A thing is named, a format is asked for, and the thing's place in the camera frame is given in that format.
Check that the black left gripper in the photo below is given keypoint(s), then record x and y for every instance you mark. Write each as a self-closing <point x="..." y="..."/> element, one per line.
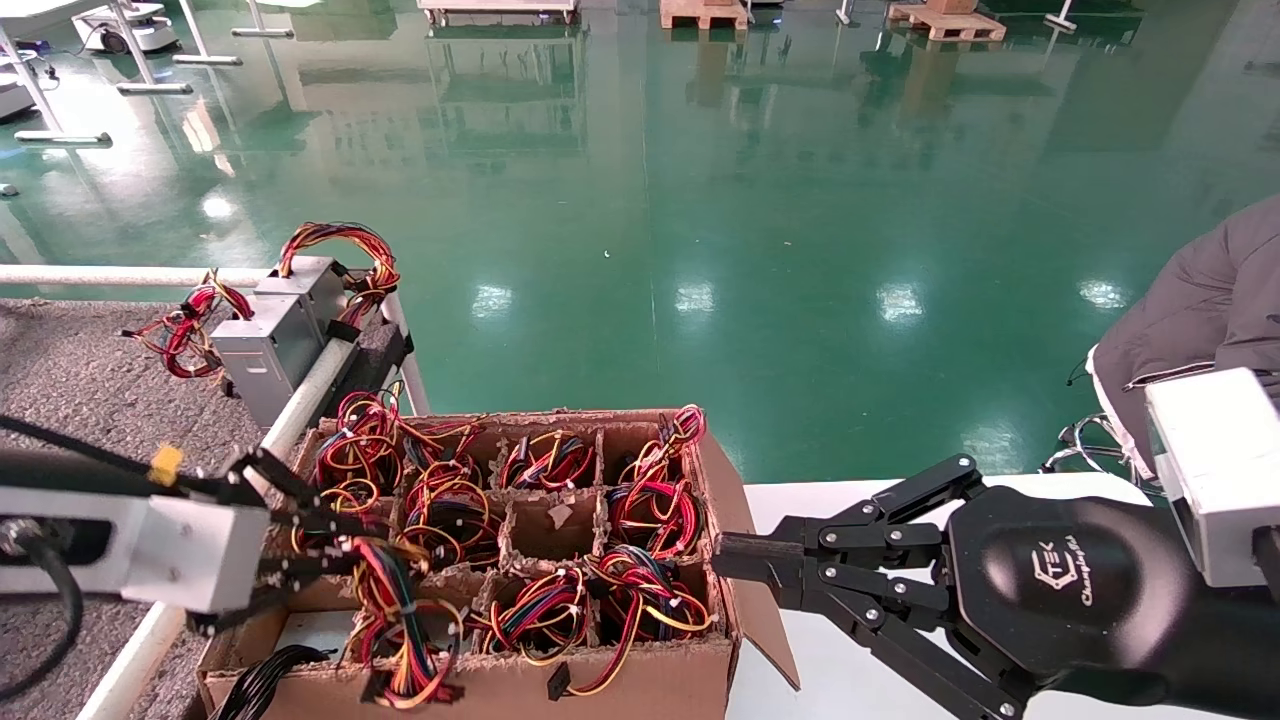
<point x="80" y="472"/>

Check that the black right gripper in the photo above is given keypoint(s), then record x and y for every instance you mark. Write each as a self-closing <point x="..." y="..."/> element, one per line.
<point x="1080" y="590"/>

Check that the brown cardboard divider box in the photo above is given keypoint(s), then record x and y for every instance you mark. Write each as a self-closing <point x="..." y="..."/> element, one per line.
<point x="640" y="690"/>

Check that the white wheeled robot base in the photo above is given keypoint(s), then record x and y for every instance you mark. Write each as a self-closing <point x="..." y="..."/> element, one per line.
<point x="130" y="25"/>

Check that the person in grey jacket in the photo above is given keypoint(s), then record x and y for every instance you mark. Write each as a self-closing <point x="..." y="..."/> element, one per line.
<point x="1200" y="300"/>

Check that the white metal table leg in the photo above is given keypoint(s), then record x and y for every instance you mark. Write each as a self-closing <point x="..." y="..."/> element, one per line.
<point x="205" y="60"/>
<point x="150" y="88"/>
<point x="262" y="32"/>
<point x="60" y="138"/>

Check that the wide wooden pallet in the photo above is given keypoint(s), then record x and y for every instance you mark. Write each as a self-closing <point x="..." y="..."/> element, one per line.
<point x="945" y="25"/>

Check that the low wheeled platform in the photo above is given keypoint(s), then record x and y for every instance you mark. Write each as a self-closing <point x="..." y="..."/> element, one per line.
<point x="500" y="10"/>

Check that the white stand foot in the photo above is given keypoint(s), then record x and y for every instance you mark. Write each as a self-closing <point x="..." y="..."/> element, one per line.
<point x="845" y="15"/>
<point x="1060" y="20"/>

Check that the small wooden pallet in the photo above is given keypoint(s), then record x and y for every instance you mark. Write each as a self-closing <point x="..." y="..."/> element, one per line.
<point x="700" y="14"/>

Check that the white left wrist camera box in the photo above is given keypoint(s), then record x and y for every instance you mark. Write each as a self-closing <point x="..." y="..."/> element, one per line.
<point x="190" y="550"/>

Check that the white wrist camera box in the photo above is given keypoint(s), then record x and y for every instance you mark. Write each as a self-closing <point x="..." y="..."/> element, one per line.
<point x="1215" y="470"/>
<point x="190" y="550"/>

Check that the white tubular table rail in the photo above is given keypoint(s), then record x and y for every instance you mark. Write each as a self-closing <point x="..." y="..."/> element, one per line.
<point x="300" y="410"/>

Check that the black foam rail padding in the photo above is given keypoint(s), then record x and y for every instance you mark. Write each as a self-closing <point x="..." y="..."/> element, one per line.
<point x="380" y="355"/>

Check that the chrome stool frame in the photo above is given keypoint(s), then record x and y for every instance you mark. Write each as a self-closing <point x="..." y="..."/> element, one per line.
<point x="1070" y="437"/>

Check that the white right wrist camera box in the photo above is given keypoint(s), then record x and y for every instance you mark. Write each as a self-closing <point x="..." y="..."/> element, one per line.
<point x="1215" y="470"/>

